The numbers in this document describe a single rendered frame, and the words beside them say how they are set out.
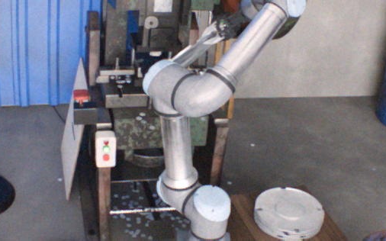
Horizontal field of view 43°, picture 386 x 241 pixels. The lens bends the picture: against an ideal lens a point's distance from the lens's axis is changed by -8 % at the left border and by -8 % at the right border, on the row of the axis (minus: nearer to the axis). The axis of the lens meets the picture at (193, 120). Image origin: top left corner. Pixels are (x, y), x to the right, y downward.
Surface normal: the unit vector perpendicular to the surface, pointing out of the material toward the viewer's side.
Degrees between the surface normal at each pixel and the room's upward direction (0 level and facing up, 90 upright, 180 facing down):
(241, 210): 0
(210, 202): 8
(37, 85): 90
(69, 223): 0
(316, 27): 90
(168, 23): 90
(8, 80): 90
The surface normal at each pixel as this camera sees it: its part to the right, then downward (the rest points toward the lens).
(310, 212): 0.10, -0.87
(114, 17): 0.25, 0.49
